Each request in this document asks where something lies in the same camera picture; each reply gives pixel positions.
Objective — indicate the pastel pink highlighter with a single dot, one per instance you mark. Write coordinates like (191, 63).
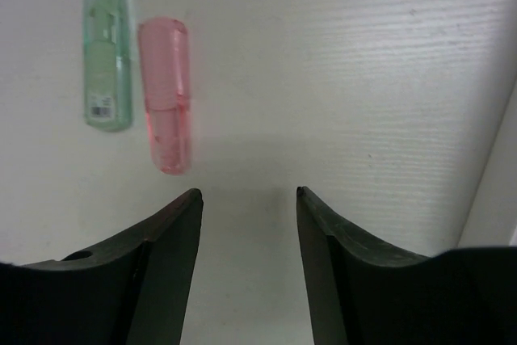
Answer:
(165, 71)

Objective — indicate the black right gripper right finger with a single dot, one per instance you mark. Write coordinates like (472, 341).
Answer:
(361, 289)

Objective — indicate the pastel green short highlighter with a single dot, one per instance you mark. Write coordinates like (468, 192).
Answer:
(107, 87)

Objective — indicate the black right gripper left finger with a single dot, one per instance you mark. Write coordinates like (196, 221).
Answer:
(131, 288)

